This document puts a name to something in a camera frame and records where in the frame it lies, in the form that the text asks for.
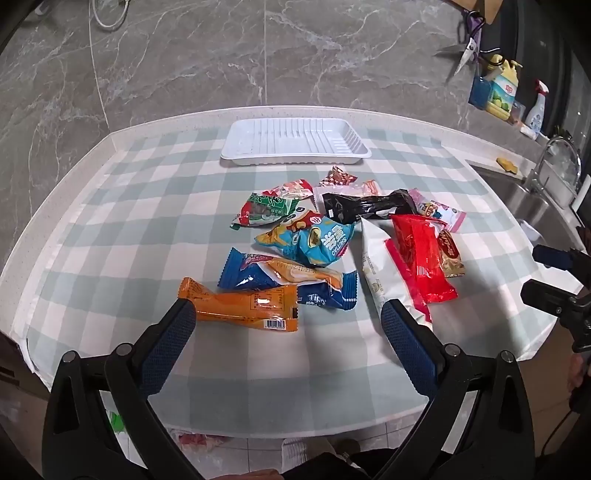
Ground white plastic tray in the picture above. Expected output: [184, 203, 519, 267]
[220, 117, 373, 167]

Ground white power cable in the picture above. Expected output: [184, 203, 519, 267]
[91, 0, 130, 32]

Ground black snack packet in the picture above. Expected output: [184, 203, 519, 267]
[322, 189, 419, 222]

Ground person's right hand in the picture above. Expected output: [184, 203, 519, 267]
[569, 353, 591, 393]

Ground gold brown snack packet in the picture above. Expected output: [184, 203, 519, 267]
[436, 229, 465, 278]

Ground red white snack packet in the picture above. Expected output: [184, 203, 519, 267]
[261, 180, 314, 200]

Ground steel faucet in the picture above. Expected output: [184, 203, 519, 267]
[526, 136, 583, 195]

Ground light blue panda snack packet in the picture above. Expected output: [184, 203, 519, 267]
[255, 209, 357, 269]

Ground white spray bottle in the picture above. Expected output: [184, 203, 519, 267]
[524, 79, 550, 139]

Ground small brown red snack packet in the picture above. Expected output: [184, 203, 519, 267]
[318, 166, 360, 188]

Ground steel sink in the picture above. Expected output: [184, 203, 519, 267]
[466, 159, 583, 252]

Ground long white snack packet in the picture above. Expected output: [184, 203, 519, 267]
[359, 217, 434, 329]

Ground purple handled scissors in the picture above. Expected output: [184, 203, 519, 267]
[434, 11, 485, 79]

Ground blue container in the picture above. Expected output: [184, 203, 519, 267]
[468, 74, 492, 109]

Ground yellow dish soap bottle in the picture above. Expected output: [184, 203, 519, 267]
[482, 54, 522, 121]

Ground pink white cartoon snack packet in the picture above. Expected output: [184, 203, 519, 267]
[409, 188, 467, 232]

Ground grey slipper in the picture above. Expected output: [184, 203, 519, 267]
[330, 438, 361, 462]

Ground bright red snack packet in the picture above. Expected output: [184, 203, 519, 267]
[390, 213, 459, 304]

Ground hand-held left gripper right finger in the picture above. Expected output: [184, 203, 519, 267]
[369, 299, 550, 480]

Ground brown wooden board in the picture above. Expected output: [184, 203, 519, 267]
[455, 0, 504, 24]

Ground red white wrapper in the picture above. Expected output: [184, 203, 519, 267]
[168, 429, 225, 450]

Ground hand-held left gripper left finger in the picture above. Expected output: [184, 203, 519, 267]
[41, 299, 204, 480]

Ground person's dark clothing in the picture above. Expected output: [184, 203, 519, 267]
[277, 450, 402, 480]

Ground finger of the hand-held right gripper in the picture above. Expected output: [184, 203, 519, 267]
[521, 279, 585, 319]
[532, 244, 591, 273]

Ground green snack packet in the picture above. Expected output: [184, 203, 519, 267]
[229, 191, 305, 230]

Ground clear plastic container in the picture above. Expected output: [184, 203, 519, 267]
[540, 138, 583, 204]

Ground dark blue snack packet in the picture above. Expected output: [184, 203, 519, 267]
[217, 248, 360, 312]

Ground black cable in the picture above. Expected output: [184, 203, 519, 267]
[542, 406, 585, 462]

